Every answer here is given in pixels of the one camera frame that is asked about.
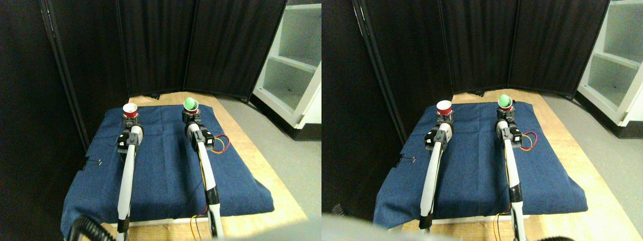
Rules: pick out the green ball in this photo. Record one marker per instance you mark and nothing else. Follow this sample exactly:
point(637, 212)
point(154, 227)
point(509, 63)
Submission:
point(505, 100)
point(190, 103)

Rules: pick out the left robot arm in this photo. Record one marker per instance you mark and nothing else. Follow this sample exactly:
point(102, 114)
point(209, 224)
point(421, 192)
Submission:
point(432, 191)
point(125, 191)

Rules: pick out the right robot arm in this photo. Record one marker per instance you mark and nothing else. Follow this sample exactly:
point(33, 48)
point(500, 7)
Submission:
point(207, 175)
point(512, 175)

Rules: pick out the black curtain stand foot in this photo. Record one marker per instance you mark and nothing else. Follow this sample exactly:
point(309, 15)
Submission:
point(154, 96)
point(478, 93)

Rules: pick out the dark blue cloth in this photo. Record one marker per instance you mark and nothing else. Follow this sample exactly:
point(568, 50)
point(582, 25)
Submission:
point(477, 193)
point(163, 193)

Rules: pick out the black curtain stand pole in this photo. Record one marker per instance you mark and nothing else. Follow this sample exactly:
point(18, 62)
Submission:
point(63, 65)
point(377, 65)

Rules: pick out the white shelf unit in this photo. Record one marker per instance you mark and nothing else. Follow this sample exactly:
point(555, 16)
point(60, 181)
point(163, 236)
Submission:
point(301, 30)
point(623, 30)

